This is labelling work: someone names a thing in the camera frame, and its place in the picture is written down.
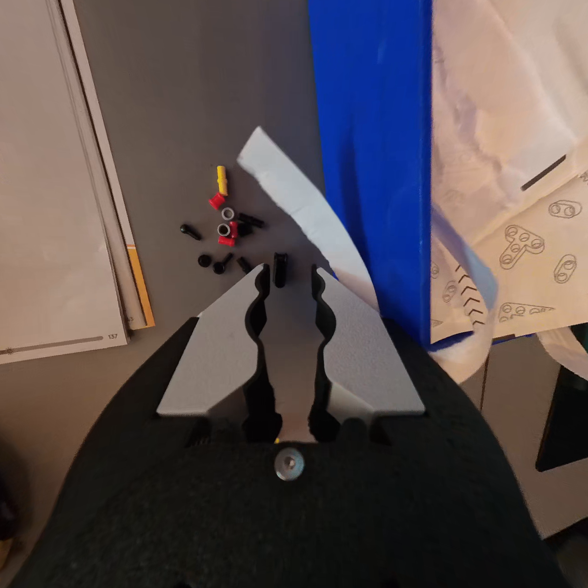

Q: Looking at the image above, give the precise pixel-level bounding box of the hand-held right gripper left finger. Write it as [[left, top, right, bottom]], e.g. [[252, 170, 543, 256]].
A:
[[156, 264, 282, 444]]

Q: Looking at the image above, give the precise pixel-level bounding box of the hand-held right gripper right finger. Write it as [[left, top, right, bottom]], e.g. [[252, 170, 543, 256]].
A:
[[308, 265, 426, 443]]

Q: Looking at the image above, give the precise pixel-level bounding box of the small cluster of toy bricks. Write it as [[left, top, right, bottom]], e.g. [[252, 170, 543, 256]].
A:
[[180, 165, 266, 276]]

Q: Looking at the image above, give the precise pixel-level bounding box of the building instruction booklet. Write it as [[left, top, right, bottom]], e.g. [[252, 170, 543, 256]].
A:
[[0, 0, 156, 366]]

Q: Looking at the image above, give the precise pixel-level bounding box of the grey desk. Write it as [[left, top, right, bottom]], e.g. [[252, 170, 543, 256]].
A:
[[0, 0, 588, 588]]

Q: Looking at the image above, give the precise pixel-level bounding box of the blue plastic bin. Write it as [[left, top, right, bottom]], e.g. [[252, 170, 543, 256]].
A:
[[308, 0, 538, 346]]

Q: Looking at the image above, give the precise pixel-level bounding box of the white printed paper bag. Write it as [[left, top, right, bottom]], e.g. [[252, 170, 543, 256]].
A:
[[236, 0, 588, 384]]

